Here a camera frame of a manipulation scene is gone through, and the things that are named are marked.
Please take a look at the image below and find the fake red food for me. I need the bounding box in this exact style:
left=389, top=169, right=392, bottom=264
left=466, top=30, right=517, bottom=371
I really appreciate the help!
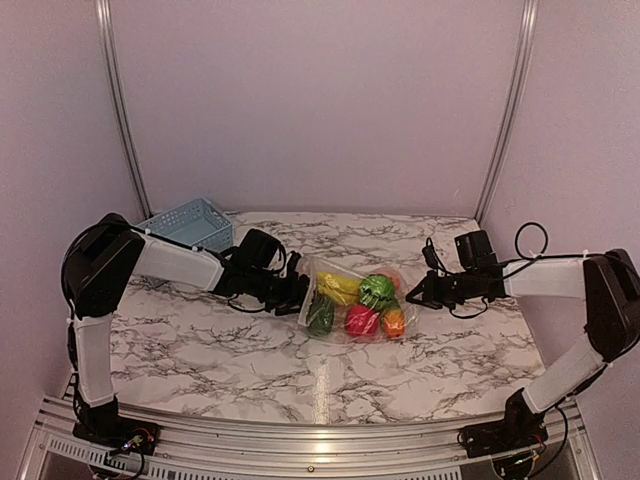
left=345, top=305, right=379, bottom=337

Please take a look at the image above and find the fake orange carrot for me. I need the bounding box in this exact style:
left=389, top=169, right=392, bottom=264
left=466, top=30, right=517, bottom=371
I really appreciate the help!
left=382, top=307, right=406, bottom=339

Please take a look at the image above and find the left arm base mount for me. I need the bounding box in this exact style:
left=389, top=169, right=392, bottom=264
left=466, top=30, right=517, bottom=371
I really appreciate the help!
left=73, top=417, right=160, bottom=455

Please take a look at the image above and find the fake orange fruit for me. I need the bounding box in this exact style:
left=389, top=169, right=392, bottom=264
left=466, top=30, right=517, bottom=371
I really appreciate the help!
left=376, top=267, right=403, bottom=291

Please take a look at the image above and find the left aluminium corner post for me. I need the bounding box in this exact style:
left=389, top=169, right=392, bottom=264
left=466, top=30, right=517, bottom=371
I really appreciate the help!
left=95, top=0, right=153, bottom=219

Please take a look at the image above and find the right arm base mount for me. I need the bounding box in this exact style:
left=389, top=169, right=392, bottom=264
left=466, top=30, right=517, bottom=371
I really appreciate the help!
left=457, top=420, right=548, bottom=458

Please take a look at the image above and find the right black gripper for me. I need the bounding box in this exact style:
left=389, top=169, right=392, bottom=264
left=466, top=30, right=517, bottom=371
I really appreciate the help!
left=406, top=269, right=478, bottom=309

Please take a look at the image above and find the aluminium front frame rail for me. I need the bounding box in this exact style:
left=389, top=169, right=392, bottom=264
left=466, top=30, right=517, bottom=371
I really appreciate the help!
left=19, top=394, right=601, bottom=480

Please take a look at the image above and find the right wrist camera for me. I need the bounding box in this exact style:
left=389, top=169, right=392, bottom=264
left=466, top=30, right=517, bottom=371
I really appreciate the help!
left=422, top=237, right=446, bottom=272

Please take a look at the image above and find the right aluminium corner post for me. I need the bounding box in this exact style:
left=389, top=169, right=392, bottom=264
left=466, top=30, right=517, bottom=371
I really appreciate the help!
left=474, top=0, right=539, bottom=225

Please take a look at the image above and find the aluminium corner post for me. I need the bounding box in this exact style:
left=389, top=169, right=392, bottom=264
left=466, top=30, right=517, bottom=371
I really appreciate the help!
left=95, top=0, right=153, bottom=219
left=474, top=0, right=539, bottom=225

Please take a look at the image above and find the blue plastic basket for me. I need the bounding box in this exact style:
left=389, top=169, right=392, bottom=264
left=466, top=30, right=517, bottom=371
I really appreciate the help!
left=137, top=198, right=234, bottom=252

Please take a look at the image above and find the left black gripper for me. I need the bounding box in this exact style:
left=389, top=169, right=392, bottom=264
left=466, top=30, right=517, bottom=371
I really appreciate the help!
left=246, top=266, right=323, bottom=316

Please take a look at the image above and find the fake green lettuce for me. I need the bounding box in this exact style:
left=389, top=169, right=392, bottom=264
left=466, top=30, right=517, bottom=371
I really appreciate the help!
left=358, top=274, right=396, bottom=311

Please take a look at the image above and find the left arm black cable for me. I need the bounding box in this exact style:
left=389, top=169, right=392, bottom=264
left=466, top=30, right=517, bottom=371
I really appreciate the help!
left=224, top=239, right=291, bottom=314

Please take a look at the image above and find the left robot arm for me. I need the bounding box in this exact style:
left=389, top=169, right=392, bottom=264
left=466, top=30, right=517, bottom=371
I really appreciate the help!
left=60, top=213, right=311, bottom=445

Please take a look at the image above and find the clear zip top bag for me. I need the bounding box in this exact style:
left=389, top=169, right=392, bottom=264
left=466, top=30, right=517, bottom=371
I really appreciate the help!
left=297, top=257, right=418, bottom=344

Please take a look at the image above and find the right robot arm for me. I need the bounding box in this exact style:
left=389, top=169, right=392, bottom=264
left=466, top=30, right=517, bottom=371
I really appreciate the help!
left=406, top=230, right=639, bottom=448

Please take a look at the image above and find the fake yellow banana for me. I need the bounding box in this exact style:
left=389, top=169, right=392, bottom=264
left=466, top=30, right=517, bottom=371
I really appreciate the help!
left=316, top=272, right=361, bottom=306

